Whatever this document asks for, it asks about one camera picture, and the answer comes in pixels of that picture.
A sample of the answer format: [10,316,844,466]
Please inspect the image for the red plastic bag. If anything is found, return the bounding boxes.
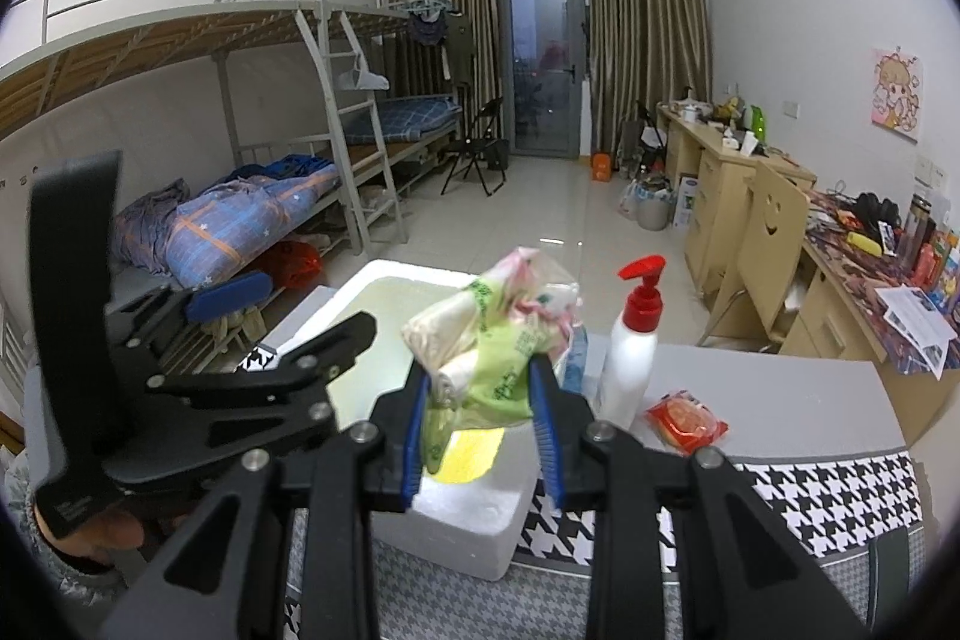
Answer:
[259,240,323,289]

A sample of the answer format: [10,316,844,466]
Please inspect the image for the white foam box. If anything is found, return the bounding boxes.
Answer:
[259,259,541,582]

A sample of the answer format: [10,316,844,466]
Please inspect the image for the cartoon wall poster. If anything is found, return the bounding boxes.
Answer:
[870,47,923,142]

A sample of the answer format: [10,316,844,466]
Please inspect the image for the blue and white carton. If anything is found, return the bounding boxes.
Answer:
[673,171,700,229]

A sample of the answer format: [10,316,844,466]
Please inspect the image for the printed papers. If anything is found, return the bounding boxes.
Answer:
[874,284,960,378]

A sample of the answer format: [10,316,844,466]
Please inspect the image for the blue plaid quilt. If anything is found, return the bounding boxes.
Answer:
[165,167,338,289]

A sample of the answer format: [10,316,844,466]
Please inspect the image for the bundle of plastic bags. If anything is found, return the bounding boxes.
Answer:
[401,246,582,476]

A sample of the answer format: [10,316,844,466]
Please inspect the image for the wooden chair with smiley cutout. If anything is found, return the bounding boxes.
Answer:
[697,160,811,352]

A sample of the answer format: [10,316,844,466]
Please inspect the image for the houndstooth tablecloth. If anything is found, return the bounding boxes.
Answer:
[285,340,938,640]

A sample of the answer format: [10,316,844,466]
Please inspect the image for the white pump bottle red cap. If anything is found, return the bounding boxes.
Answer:
[596,255,668,435]

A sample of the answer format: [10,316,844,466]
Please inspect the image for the black headphones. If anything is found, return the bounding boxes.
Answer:
[851,192,901,232]

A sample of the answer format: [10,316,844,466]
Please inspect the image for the plain wooden desk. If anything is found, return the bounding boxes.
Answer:
[656,104,818,296]

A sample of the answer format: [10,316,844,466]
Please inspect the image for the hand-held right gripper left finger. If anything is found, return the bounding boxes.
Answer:
[97,370,432,640]

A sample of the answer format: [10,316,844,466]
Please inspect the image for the row of toiletry bottles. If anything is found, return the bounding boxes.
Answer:
[900,194,960,319]

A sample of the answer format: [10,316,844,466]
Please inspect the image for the wooden desk with printed cover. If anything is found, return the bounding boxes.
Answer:
[780,212,960,446]

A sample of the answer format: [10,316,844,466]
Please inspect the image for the hanging dark coat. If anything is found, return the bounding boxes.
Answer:
[442,14,477,86]

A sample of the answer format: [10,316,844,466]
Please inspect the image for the person's left forearm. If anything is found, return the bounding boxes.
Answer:
[4,452,132,633]

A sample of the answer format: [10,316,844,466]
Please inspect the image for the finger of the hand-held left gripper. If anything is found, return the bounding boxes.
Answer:
[146,314,378,453]
[109,271,275,378]

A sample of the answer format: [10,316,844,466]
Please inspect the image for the purple plaid cloth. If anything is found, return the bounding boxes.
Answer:
[112,179,192,277]

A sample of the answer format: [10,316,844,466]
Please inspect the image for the dark blue cloth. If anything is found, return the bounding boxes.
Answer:
[229,154,335,184]

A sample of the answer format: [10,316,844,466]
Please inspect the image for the person's left hand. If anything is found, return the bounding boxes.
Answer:
[37,497,151,573]

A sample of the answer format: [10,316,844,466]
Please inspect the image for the yellow sponge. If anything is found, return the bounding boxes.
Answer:
[435,430,503,483]

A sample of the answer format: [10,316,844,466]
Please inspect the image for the bags on floor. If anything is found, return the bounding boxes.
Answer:
[619,175,676,232]

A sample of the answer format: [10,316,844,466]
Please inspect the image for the white metal bunk bed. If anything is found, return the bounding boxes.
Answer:
[0,0,410,386]
[322,0,481,206]

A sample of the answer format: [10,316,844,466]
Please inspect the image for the hanging dark blue garment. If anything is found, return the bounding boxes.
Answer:
[409,0,451,49]

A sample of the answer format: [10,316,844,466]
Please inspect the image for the black folding chair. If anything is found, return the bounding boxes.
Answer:
[440,98,509,197]

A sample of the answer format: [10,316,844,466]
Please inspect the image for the glass balcony door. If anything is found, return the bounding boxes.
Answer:
[487,0,590,157]

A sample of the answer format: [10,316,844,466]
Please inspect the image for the red snack packet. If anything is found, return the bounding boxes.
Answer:
[645,390,730,457]

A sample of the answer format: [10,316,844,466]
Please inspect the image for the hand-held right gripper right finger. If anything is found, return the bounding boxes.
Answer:
[529,356,875,640]

